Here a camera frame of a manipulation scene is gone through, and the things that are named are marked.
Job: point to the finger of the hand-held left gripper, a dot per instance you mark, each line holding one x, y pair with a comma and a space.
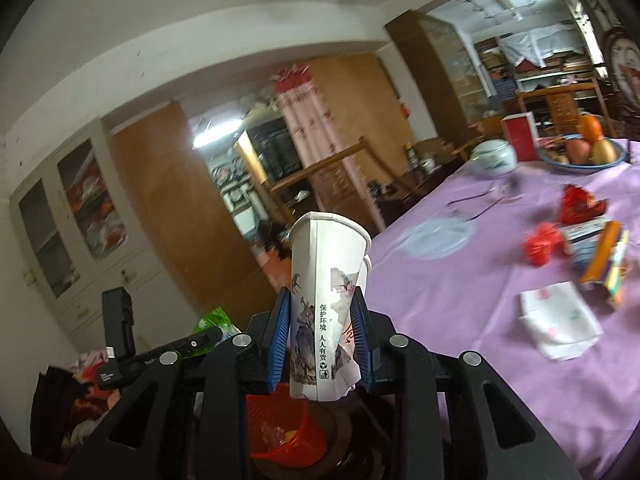
192, 343

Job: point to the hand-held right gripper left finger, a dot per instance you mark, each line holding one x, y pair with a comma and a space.
277, 345

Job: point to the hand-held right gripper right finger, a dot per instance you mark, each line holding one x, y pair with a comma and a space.
361, 350

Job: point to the red plastic basket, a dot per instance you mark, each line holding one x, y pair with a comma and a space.
280, 420

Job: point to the white printed paper cup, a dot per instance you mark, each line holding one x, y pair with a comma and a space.
327, 270

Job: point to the white paper napkin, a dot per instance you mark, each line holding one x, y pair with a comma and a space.
557, 320

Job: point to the green packet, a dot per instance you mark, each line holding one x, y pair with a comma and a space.
217, 322

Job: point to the white glass-door cabinet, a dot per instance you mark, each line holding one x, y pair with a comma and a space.
115, 270

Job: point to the pile of clothes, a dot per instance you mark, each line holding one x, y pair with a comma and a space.
87, 365

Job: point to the black bag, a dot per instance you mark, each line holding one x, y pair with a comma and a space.
50, 410

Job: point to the purple tablecloth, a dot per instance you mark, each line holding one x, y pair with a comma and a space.
475, 285

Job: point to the clear glass lid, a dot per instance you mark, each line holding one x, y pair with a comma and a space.
440, 237

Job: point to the wooden door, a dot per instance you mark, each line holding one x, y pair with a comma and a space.
170, 185

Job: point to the wooden chair with curved back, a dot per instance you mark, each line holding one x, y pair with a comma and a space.
345, 170

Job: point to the red crumpled wrapper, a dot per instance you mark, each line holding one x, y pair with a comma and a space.
542, 245

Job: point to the pink printed curtain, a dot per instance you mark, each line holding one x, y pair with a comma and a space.
307, 135

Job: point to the white ceramic lidded jar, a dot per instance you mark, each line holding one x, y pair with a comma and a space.
492, 157

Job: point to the red foil wrapper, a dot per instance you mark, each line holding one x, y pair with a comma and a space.
580, 205

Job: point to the red hanging decoration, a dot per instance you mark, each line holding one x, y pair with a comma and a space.
290, 80

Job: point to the red box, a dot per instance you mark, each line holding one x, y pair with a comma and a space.
519, 136

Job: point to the blue fruit bowl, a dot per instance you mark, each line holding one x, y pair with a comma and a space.
555, 165

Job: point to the wooden glass display cabinet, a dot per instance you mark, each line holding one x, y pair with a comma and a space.
440, 75

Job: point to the red apple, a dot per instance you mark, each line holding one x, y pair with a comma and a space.
578, 151

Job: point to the yellow mango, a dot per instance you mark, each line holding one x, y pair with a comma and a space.
604, 152

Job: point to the carved wooden chair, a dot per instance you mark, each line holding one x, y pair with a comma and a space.
560, 105

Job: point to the orange fruit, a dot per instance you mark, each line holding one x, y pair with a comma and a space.
590, 129

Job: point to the white hanging cloth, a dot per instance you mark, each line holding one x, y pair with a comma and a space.
535, 42

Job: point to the bookshelf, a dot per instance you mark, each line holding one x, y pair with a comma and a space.
570, 65

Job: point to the wall socket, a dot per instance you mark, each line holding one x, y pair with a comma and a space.
28, 279

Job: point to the wall clock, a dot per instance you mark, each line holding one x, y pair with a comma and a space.
622, 67

